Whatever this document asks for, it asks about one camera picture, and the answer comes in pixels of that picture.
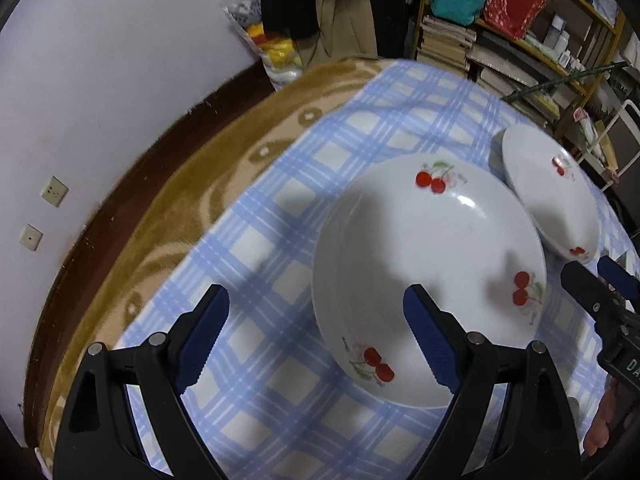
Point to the blue plaid cloth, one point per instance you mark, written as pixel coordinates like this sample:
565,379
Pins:
280,240

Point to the round-hole wall socket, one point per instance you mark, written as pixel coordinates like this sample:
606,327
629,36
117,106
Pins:
31,237

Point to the slotted wall socket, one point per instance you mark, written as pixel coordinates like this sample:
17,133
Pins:
55,191

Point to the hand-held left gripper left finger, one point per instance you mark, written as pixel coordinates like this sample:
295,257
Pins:
205,340

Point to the stack of flat magazines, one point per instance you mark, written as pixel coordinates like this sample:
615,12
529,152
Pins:
510,77

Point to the red gift bag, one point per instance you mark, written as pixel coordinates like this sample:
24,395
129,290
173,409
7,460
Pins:
515,2

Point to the small cherry print plate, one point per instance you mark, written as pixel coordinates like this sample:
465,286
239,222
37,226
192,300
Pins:
545,200

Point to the black coat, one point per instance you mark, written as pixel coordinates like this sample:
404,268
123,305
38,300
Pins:
287,0

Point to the beige coat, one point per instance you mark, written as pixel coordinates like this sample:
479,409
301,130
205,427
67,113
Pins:
345,15

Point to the stack of yellowed books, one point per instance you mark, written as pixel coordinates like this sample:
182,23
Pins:
445,42

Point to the green pole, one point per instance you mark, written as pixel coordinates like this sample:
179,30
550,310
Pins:
565,80

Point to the large cherry print plate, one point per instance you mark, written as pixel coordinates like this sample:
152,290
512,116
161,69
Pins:
425,240

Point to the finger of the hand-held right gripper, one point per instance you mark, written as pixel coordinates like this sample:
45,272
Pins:
585,285
620,277

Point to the white bottle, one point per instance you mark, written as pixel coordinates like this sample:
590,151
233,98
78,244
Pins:
553,34

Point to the white metal rack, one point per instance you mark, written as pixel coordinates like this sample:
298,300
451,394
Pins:
612,130

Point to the brown patterned blanket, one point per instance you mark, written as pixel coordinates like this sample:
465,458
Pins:
200,160

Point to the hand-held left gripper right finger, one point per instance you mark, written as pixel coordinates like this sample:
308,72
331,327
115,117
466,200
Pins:
430,340

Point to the clear plastic bag of toys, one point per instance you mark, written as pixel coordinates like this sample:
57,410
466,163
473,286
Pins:
270,45

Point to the person's right hand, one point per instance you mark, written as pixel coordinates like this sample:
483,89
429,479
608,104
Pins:
600,430

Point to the dark hanging garment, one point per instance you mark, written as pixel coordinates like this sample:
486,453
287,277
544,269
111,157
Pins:
395,10

